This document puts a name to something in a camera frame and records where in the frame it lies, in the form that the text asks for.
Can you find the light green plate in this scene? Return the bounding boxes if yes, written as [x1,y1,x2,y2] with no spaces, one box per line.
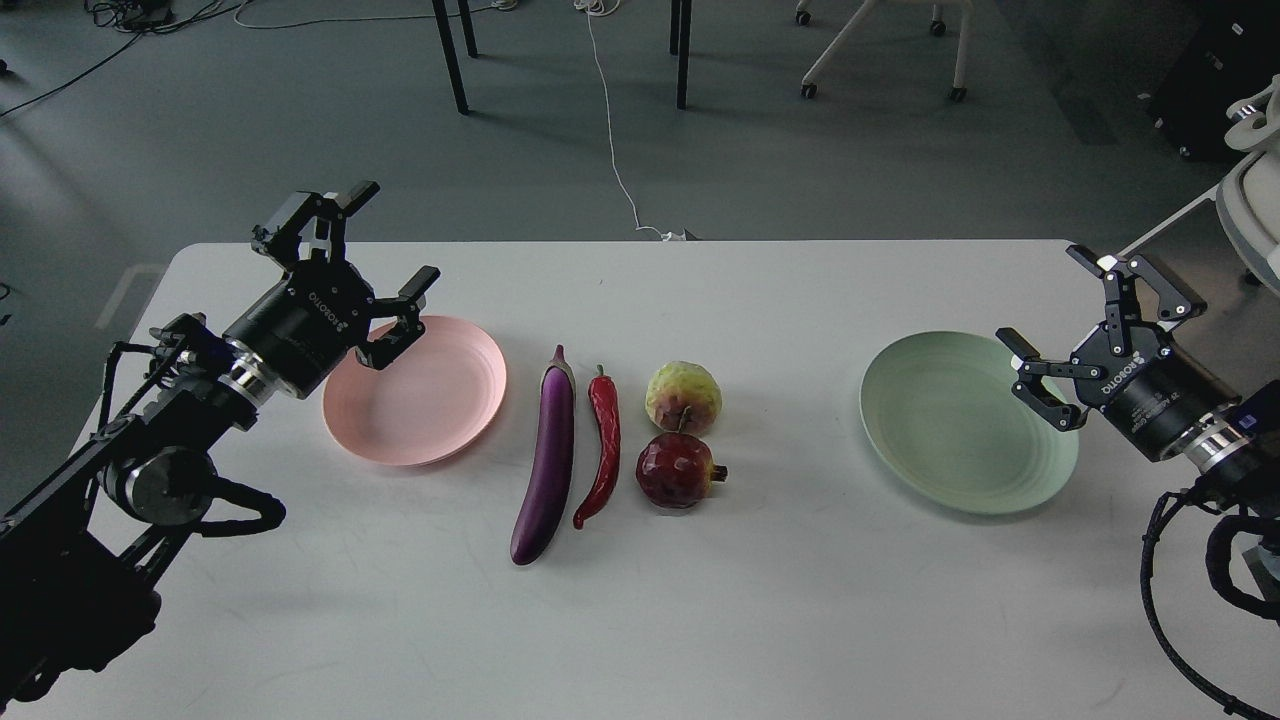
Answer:
[859,331,1079,516]

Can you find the black cables on floor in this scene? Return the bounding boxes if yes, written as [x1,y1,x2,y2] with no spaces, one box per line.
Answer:
[0,0,251,119]

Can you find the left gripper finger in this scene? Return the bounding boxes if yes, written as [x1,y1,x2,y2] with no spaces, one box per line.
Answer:
[251,181,381,269]
[356,265,442,372]

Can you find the black equipment case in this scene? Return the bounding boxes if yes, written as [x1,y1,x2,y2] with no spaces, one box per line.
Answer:
[1147,1,1279,161]

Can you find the black table legs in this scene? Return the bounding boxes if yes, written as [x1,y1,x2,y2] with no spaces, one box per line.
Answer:
[431,0,692,115]

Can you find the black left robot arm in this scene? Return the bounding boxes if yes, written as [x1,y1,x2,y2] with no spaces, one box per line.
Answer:
[1,181,440,702]

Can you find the green-pink apple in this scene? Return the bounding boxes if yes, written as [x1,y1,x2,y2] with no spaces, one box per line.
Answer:
[644,360,723,436]

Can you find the white cable on floor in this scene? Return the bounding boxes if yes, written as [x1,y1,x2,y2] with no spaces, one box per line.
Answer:
[573,0,687,243]

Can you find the red pomegranate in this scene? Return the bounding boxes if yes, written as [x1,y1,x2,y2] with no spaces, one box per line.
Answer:
[635,432,728,509]

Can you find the white office chair base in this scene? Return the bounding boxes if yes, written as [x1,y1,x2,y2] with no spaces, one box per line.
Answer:
[797,1,979,105]

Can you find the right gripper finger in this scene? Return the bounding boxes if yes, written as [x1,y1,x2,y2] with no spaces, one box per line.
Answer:
[1066,243,1207,346]
[996,327,1101,432]

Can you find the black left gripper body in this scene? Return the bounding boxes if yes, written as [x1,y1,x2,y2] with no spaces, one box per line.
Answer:
[224,259,372,398]

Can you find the red chili pepper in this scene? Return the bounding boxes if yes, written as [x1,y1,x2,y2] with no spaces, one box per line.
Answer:
[572,364,621,530]

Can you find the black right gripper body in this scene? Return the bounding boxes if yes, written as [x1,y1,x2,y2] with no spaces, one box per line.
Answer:
[1070,322,1242,462]

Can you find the pink plate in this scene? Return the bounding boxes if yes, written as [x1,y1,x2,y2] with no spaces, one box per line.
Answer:
[323,315,508,468]

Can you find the purple eggplant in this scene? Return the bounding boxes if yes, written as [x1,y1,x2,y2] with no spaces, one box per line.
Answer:
[509,345,576,566]

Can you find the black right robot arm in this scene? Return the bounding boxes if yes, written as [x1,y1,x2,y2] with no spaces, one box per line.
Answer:
[996,243,1277,719]

